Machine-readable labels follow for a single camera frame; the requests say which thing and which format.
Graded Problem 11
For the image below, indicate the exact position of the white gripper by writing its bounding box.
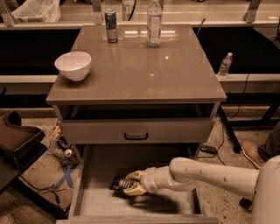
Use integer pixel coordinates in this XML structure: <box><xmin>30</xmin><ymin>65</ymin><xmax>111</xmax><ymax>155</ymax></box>
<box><xmin>123</xmin><ymin>166</ymin><xmax>174</xmax><ymax>196</ymax></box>

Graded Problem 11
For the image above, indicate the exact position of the black rxbar chocolate packet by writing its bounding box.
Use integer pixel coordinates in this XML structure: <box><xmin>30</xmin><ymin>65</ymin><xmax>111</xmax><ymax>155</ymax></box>
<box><xmin>109</xmin><ymin>176</ymin><xmax>136</xmax><ymax>191</ymax></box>

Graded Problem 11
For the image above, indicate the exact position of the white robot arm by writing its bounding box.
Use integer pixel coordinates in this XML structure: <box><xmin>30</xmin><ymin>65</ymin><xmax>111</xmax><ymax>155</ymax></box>
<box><xmin>124</xmin><ymin>156</ymin><xmax>280</xmax><ymax>224</ymax></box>

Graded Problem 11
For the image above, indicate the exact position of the open grey middle drawer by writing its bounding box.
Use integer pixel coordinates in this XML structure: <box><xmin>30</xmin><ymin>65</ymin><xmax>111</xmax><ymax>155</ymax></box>
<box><xmin>56</xmin><ymin>144</ymin><xmax>218</xmax><ymax>224</ymax></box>

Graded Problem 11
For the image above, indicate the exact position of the grey drawer cabinet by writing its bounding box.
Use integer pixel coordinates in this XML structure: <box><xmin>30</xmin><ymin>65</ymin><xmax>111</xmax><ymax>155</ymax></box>
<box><xmin>46</xmin><ymin>24</ymin><xmax>226</xmax><ymax>158</ymax></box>

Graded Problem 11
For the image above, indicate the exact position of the blue tape cross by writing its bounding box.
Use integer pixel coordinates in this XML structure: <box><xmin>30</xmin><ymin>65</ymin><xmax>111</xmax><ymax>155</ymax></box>
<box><xmin>53</xmin><ymin>164</ymin><xmax>78</xmax><ymax>190</ymax></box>

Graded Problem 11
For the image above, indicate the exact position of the black power adapter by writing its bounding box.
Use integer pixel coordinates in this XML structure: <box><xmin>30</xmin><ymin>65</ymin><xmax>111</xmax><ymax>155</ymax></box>
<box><xmin>201</xmin><ymin>145</ymin><xmax>217</xmax><ymax>155</ymax></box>

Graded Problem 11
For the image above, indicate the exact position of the black table leg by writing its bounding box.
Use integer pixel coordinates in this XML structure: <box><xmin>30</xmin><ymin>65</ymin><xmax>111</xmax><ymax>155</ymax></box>
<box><xmin>218</xmin><ymin>107</ymin><xmax>242</xmax><ymax>153</ymax></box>

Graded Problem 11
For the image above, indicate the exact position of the black chair caster leg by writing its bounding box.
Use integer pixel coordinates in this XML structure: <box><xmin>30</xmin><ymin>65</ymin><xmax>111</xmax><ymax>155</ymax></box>
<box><xmin>239</xmin><ymin>198</ymin><xmax>253</xmax><ymax>211</ymax></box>

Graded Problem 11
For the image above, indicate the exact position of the tan shoe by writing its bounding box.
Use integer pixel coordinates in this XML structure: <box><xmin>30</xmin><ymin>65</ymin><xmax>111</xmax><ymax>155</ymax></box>
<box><xmin>241</xmin><ymin>140</ymin><xmax>265</xmax><ymax>169</ymax></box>

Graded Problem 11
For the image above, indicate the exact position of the black side table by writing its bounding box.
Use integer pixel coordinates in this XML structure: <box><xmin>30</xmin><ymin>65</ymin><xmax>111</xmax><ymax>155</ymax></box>
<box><xmin>0</xmin><ymin>143</ymin><xmax>70</xmax><ymax>220</ymax></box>

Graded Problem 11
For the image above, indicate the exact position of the dark brown tray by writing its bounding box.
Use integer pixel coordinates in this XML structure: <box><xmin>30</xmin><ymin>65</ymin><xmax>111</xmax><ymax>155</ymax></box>
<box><xmin>0</xmin><ymin>111</ymin><xmax>45</xmax><ymax>161</ymax></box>

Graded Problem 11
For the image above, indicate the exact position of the white ceramic bowl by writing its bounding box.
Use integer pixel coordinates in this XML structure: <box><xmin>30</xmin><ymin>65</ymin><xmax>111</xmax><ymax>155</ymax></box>
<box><xmin>54</xmin><ymin>52</ymin><xmax>92</xmax><ymax>81</ymax></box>

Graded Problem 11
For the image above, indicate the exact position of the dark trouser leg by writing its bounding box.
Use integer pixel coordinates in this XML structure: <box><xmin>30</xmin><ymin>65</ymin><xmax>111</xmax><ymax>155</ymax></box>
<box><xmin>258</xmin><ymin>122</ymin><xmax>280</xmax><ymax>162</ymax></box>

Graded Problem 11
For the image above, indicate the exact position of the small water bottle on ledge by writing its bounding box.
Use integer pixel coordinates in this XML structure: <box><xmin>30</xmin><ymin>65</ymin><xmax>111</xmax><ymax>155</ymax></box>
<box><xmin>217</xmin><ymin>52</ymin><xmax>233</xmax><ymax>80</ymax></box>

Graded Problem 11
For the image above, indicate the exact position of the red bull can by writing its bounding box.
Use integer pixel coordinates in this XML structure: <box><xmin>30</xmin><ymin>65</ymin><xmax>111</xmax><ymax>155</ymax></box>
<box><xmin>104</xmin><ymin>9</ymin><xmax>118</xmax><ymax>43</ymax></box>

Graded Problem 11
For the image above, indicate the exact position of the clear water bottle on cabinet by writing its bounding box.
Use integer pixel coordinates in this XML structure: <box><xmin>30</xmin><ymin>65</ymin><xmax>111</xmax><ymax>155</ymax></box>
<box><xmin>147</xmin><ymin>0</ymin><xmax>163</xmax><ymax>47</ymax></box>

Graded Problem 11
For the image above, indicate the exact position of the white plastic bag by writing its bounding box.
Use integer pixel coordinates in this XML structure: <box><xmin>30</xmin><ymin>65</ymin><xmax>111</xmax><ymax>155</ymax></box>
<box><xmin>11</xmin><ymin>0</ymin><xmax>60</xmax><ymax>23</ymax></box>

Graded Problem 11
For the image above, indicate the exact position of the closed drawer with black handle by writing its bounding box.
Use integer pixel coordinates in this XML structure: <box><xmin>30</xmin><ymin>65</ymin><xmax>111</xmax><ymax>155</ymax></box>
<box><xmin>59</xmin><ymin>119</ymin><xmax>214</xmax><ymax>144</ymax></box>

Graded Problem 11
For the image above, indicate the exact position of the wire basket with cans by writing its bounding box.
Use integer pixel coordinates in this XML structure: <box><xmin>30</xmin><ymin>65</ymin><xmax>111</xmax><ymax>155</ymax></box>
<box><xmin>47</xmin><ymin>124</ymin><xmax>79</xmax><ymax>165</ymax></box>

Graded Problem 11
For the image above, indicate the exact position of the black cable on floor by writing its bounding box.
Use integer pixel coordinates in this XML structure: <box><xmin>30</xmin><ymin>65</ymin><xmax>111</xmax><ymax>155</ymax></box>
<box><xmin>196</xmin><ymin>73</ymin><xmax>252</xmax><ymax>165</ymax></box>

